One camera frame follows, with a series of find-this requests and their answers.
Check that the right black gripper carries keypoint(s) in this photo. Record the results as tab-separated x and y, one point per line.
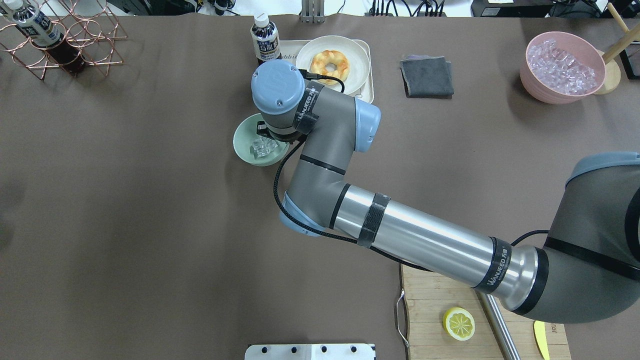
263	131

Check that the pale green bowl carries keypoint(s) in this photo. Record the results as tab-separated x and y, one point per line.
243	137

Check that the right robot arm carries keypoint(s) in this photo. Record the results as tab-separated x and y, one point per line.
586	271

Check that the ice cubes in green bowl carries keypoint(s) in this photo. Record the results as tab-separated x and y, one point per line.
261	147

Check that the pink bowl of ice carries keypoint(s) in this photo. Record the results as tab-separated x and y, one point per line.
561	68

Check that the glazed twisted donut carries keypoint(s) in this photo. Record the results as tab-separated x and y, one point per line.
332	63

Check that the cream serving tray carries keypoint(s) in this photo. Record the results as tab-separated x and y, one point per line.
367	95

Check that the dark drink bottle on tray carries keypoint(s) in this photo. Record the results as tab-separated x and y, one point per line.
265	39

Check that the white round plate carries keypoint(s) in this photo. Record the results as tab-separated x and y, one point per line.
338	57

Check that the grey folded cloth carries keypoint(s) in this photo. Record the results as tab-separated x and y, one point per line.
427	76

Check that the dark bottle in rack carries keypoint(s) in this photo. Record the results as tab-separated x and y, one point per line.
46	35

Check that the bamboo cutting board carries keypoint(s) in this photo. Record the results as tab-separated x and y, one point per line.
427	297

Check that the half lemon slice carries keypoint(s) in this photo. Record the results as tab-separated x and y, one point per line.
459	323

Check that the steel muddler black tip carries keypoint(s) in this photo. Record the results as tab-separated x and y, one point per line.
499	327

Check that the yellow plastic knife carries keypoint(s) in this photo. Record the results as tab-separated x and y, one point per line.
540	336

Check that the wooden glass drying stand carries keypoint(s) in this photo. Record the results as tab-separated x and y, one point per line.
612	69

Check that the copper wire bottle rack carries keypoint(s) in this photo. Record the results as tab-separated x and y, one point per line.
94	38

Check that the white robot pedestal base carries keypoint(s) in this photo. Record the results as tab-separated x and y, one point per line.
312	351

